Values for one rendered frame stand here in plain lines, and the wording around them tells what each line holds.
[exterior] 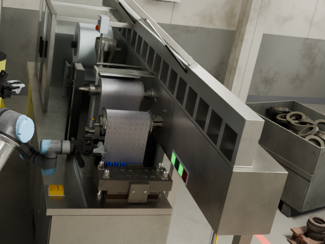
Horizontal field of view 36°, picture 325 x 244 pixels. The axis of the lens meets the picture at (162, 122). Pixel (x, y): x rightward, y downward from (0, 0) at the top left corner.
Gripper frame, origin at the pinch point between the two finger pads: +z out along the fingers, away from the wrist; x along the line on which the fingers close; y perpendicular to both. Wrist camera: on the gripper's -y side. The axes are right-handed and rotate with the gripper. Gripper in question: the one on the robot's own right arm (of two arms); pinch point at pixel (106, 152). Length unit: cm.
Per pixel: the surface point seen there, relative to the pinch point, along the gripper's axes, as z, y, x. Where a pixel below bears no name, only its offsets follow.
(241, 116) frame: 30, 56, -79
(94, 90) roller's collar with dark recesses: -5.6, 25.3, 28.0
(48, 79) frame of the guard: -24, 6, 102
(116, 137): 4.0, 9.4, -0.2
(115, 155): 5.3, -1.3, -0.3
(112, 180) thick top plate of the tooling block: 0.3, -6.0, -19.9
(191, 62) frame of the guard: 32, 58, -14
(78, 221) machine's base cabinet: -15.4, -26.9, -26.0
